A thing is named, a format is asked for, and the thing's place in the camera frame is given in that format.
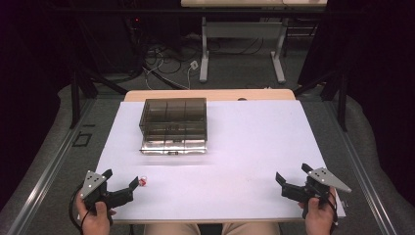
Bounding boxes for smoky clear plastic drawer box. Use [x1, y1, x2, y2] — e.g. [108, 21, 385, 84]
[139, 97, 208, 142]

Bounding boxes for tangle of black floor cables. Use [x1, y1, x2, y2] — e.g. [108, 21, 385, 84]
[130, 35, 204, 91]

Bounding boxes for person's beige trouser legs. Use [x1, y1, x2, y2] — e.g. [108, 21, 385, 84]
[143, 221, 282, 235]

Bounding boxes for person's right hand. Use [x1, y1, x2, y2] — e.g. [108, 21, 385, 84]
[298, 187, 338, 235]

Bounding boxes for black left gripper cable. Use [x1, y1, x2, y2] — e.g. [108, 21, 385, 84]
[68, 182, 91, 235]

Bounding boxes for white table cover sheet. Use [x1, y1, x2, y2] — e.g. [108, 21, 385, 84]
[95, 99, 346, 222]

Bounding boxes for black metal stand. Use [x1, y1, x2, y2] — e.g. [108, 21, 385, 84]
[293, 70, 348, 132]
[69, 65, 129, 130]

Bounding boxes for aluminium floor rail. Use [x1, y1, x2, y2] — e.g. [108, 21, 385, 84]
[326, 101, 399, 235]
[6, 97, 97, 235]

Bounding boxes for clear plastic drawer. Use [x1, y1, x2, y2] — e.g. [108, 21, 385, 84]
[139, 138, 208, 156]

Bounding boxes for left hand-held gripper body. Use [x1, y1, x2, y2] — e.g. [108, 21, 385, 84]
[79, 169, 135, 216]

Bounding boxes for person's left hand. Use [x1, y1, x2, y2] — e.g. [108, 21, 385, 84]
[75, 194, 116, 235]

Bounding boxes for white-legged desk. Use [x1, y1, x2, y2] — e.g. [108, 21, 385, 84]
[180, 0, 329, 84]

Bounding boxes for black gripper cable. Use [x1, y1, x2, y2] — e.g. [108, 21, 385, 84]
[68, 182, 91, 235]
[321, 187, 340, 235]

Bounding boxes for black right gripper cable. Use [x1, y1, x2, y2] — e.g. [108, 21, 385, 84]
[321, 187, 340, 235]

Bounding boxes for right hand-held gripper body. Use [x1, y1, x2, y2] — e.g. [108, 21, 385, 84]
[281, 166, 352, 203]

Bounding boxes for white power adapter with cable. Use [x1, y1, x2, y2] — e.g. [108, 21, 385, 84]
[186, 60, 200, 90]

